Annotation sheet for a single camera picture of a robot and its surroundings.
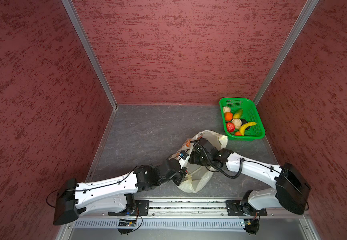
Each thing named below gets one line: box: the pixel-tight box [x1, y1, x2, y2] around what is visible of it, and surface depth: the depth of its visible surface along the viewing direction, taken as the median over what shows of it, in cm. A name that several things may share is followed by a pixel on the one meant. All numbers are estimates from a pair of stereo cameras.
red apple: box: [226, 122, 236, 133], surface depth 102 cm
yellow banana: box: [239, 122, 257, 136], surface depth 101 cm
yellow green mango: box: [233, 108, 243, 119], surface depth 112 cm
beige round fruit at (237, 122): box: [231, 118, 242, 129], surface depth 105 cm
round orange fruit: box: [224, 112, 233, 122], surface depth 109 cm
